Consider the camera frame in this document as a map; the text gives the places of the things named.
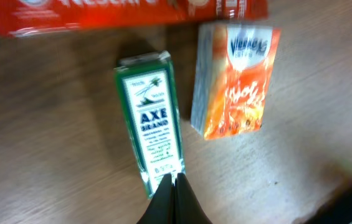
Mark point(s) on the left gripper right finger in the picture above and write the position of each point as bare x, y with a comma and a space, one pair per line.
187, 209

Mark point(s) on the green Axe Brand box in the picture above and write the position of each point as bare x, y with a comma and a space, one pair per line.
147, 92

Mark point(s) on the orange Kleenex tissue pack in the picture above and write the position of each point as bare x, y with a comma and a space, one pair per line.
233, 70

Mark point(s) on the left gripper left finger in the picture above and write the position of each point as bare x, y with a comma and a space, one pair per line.
161, 208

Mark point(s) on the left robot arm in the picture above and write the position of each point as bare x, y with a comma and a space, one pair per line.
338, 210

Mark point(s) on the red Nescafe stick sachet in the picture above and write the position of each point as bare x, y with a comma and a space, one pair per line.
31, 17

